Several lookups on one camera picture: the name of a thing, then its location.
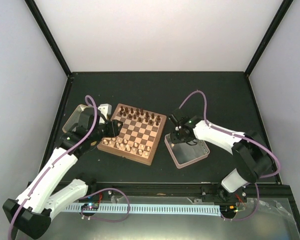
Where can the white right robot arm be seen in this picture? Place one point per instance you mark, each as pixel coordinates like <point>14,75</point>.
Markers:
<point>251,158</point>

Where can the wooden chessboard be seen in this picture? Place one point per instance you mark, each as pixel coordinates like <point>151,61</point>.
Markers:
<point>136,132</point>

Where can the yellow metal tin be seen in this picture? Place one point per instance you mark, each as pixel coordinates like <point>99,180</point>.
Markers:
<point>74,117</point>

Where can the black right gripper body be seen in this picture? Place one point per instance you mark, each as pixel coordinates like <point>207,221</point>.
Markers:
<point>179,138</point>

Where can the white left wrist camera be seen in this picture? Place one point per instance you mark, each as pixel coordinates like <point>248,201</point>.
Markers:
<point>106,110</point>

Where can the pink plastic tray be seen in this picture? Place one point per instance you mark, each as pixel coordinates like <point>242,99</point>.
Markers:
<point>184,155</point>

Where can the black front rail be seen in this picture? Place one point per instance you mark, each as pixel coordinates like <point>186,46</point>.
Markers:
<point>162,189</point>

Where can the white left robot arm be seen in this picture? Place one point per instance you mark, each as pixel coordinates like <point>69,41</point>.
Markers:
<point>34,209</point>

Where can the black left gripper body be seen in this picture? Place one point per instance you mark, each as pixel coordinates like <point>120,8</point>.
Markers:
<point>97,135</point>

